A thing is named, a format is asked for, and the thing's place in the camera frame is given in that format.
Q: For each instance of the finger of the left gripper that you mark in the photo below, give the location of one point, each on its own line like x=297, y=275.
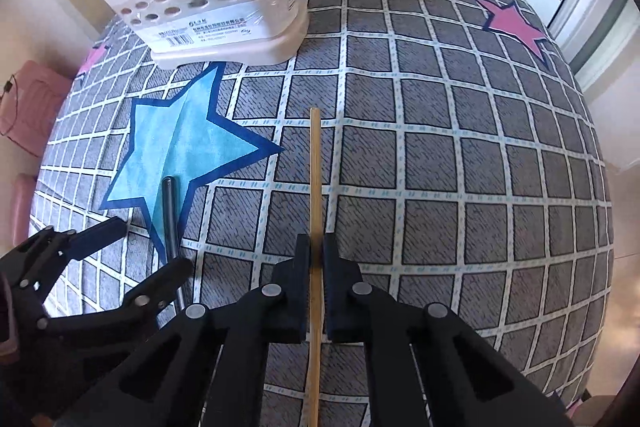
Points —
x=160, y=289
x=89, y=241

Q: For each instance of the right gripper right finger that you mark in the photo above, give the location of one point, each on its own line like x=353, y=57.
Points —
x=344, y=316

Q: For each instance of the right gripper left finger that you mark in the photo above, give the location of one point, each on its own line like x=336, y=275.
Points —
x=289, y=322

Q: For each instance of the black chopstick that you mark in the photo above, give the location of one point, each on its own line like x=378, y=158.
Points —
x=169, y=198

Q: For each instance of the long bamboo chopstick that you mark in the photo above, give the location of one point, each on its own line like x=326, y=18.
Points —
x=315, y=269

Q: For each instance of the pink chair cushion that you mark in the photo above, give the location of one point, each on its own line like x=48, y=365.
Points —
x=30, y=101

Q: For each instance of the grey checkered star tablecloth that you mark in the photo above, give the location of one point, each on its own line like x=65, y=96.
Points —
x=459, y=165

